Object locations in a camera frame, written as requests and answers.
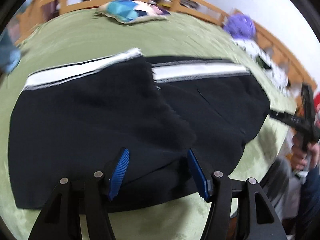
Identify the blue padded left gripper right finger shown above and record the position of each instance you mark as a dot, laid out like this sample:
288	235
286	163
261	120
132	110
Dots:
201	173

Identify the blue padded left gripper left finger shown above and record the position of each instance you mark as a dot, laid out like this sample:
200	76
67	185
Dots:
116	172

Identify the black pants with white stripe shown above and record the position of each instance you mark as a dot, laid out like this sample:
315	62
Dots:
69	121

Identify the person's right hand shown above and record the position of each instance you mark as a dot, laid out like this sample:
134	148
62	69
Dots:
301	159

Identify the white black-dotted pillow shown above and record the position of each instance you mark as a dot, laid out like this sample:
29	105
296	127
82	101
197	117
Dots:
277	76

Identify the black phone on pillow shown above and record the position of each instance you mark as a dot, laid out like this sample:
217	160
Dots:
262	64

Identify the purple plush toy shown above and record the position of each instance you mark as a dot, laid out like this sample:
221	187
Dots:
240	26

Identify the green fleece bed blanket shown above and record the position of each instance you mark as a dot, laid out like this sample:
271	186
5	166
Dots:
81	35

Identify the light blue fleece garment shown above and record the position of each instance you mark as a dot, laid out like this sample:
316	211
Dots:
10	54

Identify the colourful geometric pillow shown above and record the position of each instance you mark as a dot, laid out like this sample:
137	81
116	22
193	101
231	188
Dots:
132	12

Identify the wooden bed frame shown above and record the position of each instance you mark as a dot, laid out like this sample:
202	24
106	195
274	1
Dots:
34	16

